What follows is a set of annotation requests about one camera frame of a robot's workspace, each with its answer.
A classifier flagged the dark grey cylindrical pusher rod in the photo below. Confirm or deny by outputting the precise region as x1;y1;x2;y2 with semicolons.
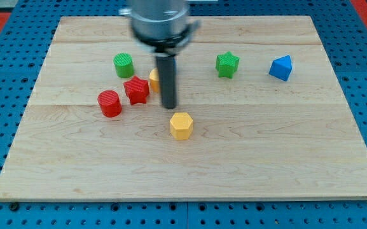
155;55;177;109

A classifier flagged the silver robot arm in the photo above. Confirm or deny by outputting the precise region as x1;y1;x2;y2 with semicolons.
118;0;200;109

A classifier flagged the yellow block behind rod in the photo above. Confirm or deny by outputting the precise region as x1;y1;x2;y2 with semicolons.
149;68;160;93

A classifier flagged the red star block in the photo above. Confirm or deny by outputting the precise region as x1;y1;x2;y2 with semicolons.
123;76;149;105

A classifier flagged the green cylinder block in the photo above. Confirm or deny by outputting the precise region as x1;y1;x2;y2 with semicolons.
113;53;135;78

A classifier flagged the green star block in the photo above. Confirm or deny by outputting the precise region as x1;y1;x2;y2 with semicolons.
215;52;240;79

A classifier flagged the yellow hexagon block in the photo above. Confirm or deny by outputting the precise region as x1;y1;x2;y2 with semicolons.
170;113;193;140

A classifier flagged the red cylinder block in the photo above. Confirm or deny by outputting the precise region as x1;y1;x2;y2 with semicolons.
97;90;122;118

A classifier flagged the light wooden board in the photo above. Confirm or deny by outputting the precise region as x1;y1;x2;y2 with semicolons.
0;16;367;202

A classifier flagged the blue pentagon block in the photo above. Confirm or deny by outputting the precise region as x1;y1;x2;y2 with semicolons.
268;55;293;81

